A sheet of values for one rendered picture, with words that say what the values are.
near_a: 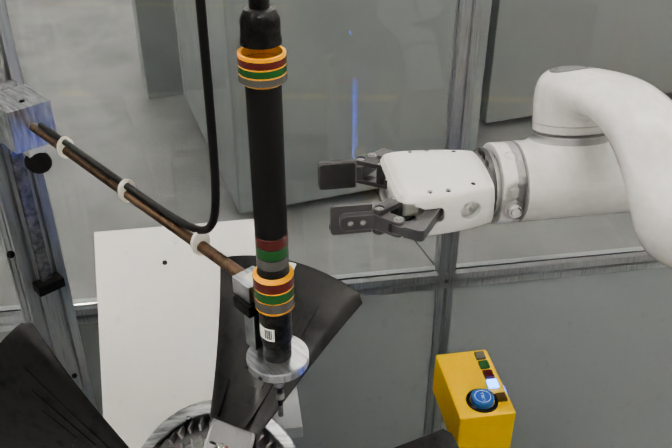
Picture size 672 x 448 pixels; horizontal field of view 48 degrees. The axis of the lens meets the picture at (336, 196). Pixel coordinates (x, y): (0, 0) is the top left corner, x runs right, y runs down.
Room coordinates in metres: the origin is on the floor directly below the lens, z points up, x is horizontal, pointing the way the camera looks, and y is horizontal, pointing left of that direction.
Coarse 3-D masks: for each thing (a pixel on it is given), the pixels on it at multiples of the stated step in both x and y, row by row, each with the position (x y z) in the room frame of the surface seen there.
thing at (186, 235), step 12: (36, 132) 1.03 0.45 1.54; (72, 156) 0.95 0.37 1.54; (84, 168) 0.92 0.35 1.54; (108, 180) 0.88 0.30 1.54; (144, 204) 0.81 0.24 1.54; (156, 216) 0.79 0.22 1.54; (168, 228) 0.77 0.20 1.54; (180, 228) 0.76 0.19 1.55; (204, 252) 0.72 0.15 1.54; (216, 252) 0.71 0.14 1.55; (228, 264) 0.69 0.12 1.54
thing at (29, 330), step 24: (24, 336) 0.71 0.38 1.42; (0, 360) 0.70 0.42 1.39; (24, 360) 0.70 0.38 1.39; (48, 360) 0.69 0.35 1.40; (0, 384) 0.69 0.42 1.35; (24, 384) 0.69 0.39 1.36; (48, 384) 0.68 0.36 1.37; (72, 384) 0.68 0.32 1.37; (0, 408) 0.69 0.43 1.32; (24, 408) 0.68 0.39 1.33; (48, 408) 0.67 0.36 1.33; (72, 408) 0.67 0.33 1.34; (0, 432) 0.68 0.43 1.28; (24, 432) 0.68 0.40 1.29; (48, 432) 0.67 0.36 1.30; (72, 432) 0.66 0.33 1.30; (96, 432) 0.65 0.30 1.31
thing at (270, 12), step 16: (256, 0) 0.63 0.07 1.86; (240, 16) 0.63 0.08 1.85; (256, 16) 0.62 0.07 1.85; (272, 16) 0.62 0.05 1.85; (240, 32) 0.63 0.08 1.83; (256, 32) 0.62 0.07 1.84; (272, 32) 0.62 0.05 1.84; (256, 48) 0.62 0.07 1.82; (272, 320) 0.62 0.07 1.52; (288, 320) 0.62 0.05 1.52; (272, 336) 0.62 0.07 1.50; (288, 336) 0.62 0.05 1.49; (272, 352) 0.62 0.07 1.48; (288, 352) 0.63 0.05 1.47
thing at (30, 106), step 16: (0, 96) 1.09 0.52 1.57; (16, 96) 1.09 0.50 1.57; (32, 96) 1.09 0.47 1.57; (0, 112) 1.04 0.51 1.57; (16, 112) 1.04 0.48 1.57; (32, 112) 1.05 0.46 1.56; (48, 112) 1.07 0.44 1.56; (0, 128) 1.06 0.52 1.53; (16, 128) 1.03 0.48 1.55; (16, 144) 1.03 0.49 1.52; (32, 144) 1.04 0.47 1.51
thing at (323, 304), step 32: (224, 288) 0.86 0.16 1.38; (320, 288) 0.81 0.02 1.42; (352, 288) 0.80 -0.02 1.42; (224, 320) 0.82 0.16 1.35; (320, 320) 0.77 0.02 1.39; (224, 352) 0.79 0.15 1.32; (320, 352) 0.73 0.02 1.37; (224, 384) 0.75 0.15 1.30; (256, 384) 0.72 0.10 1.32; (288, 384) 0.71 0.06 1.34; (224, 416) 0.71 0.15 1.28; (256, 416) 0.69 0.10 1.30
